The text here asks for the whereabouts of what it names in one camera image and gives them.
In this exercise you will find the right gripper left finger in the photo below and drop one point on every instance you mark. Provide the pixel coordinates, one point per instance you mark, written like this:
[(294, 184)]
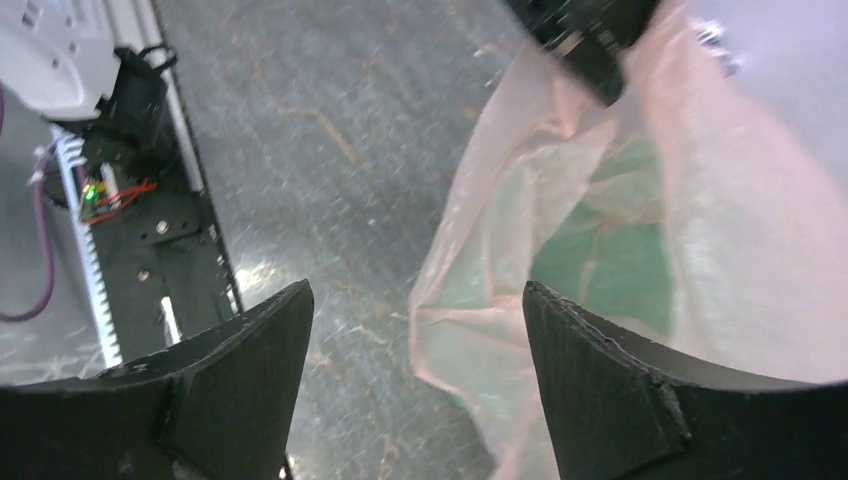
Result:
[(218, 405)]

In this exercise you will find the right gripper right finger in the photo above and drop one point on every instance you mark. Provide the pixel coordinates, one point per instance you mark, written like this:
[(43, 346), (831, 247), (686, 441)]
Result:
[(621, 406)]

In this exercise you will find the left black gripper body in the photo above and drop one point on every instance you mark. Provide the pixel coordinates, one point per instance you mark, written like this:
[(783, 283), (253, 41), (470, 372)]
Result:
[(587, 37)]

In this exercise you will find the green trash bin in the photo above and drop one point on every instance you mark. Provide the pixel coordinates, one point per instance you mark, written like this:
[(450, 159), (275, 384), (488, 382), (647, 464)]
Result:
[(581, 215)]

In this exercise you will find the pink plastic trash bag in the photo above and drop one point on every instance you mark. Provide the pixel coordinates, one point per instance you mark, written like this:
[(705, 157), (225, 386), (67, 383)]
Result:
[(745, 104)]

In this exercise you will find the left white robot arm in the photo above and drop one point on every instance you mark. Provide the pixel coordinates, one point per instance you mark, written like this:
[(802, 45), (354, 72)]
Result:
[(61, 59)]

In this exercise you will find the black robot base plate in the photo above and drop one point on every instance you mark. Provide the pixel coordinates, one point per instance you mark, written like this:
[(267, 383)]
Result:
[(163, 260)]

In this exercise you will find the slotted cable duct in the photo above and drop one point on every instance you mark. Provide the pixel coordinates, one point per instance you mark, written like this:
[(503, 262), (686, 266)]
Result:
[(68, 149)]

